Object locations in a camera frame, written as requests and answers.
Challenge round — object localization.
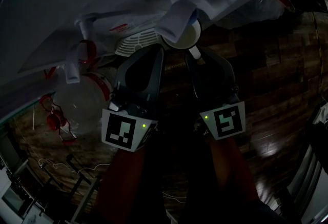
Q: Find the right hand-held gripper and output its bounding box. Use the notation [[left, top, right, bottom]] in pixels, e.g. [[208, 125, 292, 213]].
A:
[[184, 48, 247, 141]]

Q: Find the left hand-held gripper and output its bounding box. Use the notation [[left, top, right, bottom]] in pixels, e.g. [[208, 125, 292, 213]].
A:
[[101, 46, 165, 153]]

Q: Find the white mug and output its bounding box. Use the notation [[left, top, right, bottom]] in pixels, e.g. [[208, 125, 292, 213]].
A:
[[161, 9, 203, 61]]

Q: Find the white water dispenser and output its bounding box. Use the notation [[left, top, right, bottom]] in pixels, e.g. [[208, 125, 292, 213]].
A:
[[0, 0, 328, 85]]

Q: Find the person's left forearm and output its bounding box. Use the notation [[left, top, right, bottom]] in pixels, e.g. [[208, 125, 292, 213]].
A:
[[94, 140, 165, 221]]

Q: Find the person's right forearm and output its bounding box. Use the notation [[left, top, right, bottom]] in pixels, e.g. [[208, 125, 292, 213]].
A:
[[208, 137, 259, 203]]

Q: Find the empty clear water jug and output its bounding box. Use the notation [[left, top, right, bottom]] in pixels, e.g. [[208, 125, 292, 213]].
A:
[[224, 0, 296, 27], [38, 93, 113, 146]]

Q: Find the dark desk with white top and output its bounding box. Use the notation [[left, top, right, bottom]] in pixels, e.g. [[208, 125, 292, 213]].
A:
[[304, 99, 328, 142]]

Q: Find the frosted glass door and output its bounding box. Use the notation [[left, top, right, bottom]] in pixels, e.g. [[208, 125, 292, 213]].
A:
[[0, 74, 56, 127]]

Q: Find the white cabinet with black bars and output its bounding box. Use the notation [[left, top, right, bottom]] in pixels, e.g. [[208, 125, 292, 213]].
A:
[[288, 140, 328, 224]]

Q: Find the white floor cable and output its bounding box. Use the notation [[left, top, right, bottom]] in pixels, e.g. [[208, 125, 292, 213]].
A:
[[37, 157, 111, 175]]

